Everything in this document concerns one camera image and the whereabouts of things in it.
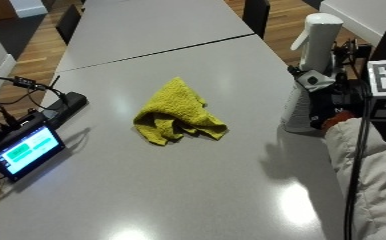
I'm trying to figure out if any white spray bottle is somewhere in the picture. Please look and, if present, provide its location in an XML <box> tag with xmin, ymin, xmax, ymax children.
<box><xmin>279</xmin><ymin>12</ymin><xmax>345</xmax><ymax>134</ymax></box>

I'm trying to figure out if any yellow microfiber cloth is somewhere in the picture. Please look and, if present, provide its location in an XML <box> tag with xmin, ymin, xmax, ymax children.
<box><xmin>132</xmin><ymin>76</ymin><xmax>229</xmax><ymax>147</ymax></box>

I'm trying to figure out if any touchscreen display device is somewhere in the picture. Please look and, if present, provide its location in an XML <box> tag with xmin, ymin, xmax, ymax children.
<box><xmin>0</xmin><ymin>113</ymin><xmax>66</xmax><ymax>183</ymax></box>

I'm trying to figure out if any palm fisheye camera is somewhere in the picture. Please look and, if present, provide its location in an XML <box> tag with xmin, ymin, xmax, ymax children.
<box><xmin>297</xmin><ymin>69</ymin><xmax>337</xmax><ymax>93</ymax></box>

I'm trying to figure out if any black glove cable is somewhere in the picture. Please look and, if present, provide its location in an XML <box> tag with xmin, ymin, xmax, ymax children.
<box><xmin>342</xmin><ymin>76</ymin><xmax>375</xmax><ymax>240</ymax></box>

